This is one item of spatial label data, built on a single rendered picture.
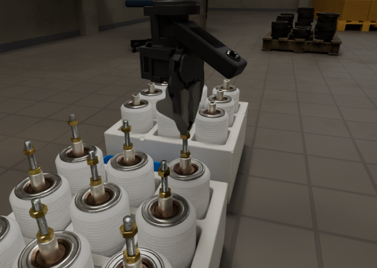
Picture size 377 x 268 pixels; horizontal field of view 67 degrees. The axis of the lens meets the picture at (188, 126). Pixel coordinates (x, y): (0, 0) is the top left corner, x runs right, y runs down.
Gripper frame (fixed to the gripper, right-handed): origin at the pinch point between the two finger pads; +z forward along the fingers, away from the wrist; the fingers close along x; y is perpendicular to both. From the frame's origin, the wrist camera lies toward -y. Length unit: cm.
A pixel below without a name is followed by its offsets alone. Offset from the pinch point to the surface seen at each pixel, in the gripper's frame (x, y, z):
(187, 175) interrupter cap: 1.7, -0.7, 9.1
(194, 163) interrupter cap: -2.3, -0.1, 9.1
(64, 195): 16.3, 15.7, 10.6
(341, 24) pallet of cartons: -500, 17, 24
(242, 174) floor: -39, 2, 34
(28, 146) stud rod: 17.9, 19.7, 1.2
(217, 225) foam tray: 3.2, -8.0, 16.5
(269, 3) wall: -968, 275, 10
